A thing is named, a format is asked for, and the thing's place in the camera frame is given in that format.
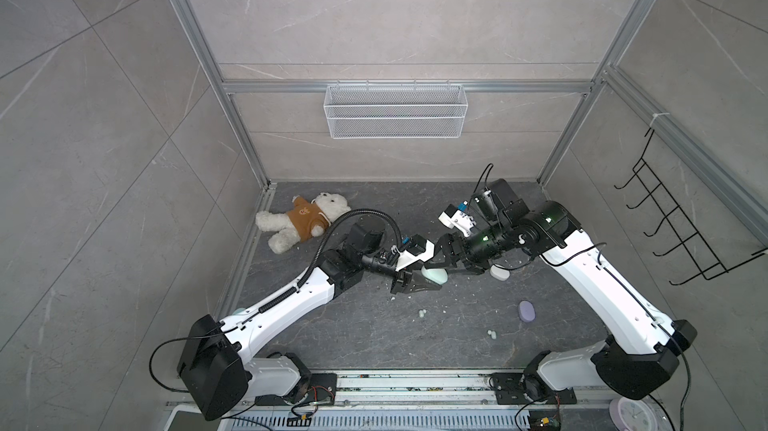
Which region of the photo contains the white earbud charging case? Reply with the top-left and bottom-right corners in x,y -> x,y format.
489,265 -> 511,282

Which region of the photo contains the black wall hook rack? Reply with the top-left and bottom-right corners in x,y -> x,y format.
613,129 -> 767,287

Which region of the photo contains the purple earbud charging case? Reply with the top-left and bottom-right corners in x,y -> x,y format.
518,300 -> 536,323

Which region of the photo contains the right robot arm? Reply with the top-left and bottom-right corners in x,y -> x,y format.
409,178 -> 697,401

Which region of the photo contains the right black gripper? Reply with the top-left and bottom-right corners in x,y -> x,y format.
425,221 -> 513,273

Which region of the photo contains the white teddy bear brown shirt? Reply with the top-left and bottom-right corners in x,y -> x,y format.
255,192 -> 351,255

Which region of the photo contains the green earbud charging case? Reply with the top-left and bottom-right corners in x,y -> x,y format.
421,268 -> 448,286

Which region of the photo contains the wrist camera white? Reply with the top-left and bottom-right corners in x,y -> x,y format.
439,203 -> 476,238
396,235 -> 435,271

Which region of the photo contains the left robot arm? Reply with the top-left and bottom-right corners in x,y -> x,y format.
177,209 -> 447,421

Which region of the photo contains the white tablet device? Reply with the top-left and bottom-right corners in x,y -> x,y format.
163,410 -> 220,431

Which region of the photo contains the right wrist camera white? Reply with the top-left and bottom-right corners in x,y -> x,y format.
439,203 -> 476,238

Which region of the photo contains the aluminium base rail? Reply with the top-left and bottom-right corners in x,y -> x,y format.
167,369 -> 675,430

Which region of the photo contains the white wire mesh basket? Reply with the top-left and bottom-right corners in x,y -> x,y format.
323,84 -> 469,139

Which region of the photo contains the pink round alarm clock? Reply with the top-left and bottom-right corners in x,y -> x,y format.
609,397 -> 659,431

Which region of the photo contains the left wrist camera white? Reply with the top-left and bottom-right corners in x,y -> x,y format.
396,235 -> 435,271

